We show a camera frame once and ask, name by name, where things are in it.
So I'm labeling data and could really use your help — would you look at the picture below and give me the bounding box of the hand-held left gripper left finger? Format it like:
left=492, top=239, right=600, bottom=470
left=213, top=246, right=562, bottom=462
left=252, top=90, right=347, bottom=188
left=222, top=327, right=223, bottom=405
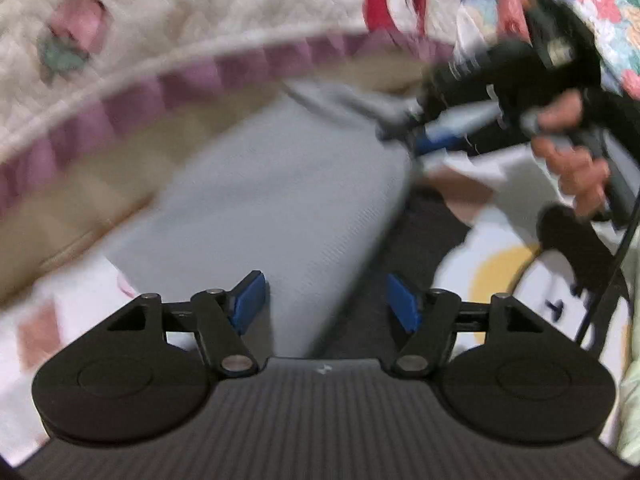
left=107, top=271, right=266, bottom=377

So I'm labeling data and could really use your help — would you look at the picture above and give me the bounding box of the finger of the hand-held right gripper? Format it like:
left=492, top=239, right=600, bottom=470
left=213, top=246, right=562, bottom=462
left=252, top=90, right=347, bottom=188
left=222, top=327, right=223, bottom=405
left=411, top=127, right=493, bottom=158
left=375, top=102, right=501, bottom=141

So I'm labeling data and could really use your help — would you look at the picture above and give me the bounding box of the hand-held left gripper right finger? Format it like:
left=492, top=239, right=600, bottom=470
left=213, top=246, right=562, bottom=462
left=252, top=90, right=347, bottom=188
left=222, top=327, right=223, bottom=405
left=386, top=274, right=543, bottom=378

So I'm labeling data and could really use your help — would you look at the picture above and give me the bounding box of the dark grey cloth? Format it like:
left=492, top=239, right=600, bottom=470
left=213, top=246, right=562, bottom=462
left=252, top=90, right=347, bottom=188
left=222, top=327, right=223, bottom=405
left=310, top=187, right=473, bottom=361

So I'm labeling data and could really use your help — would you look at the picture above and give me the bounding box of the grey ribbed garment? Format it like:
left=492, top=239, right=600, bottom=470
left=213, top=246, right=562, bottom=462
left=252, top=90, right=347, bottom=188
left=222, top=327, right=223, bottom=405
left=102, top=80, right=428, bottom=358

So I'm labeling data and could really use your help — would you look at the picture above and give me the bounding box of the person's right hand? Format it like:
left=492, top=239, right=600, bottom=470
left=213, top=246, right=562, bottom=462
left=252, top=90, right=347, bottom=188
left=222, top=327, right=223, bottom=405
left=530, top=90, right=612, bottom=219

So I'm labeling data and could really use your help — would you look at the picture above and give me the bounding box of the checked printed blanket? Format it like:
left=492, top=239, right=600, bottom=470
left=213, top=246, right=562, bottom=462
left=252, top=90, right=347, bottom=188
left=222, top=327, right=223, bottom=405
left=0, top=147, right=640, bottom=466

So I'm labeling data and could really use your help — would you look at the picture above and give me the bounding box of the white quilted bedspread purple ruffle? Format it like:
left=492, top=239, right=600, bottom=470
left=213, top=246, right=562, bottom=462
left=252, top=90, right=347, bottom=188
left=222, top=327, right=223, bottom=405
left=0, top=0, right=468, bottom=221

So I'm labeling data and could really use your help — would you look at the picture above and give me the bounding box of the black cable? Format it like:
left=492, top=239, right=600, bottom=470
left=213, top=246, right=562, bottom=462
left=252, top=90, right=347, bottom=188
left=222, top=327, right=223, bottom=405
left=575, top=210, right=640, bottom=343

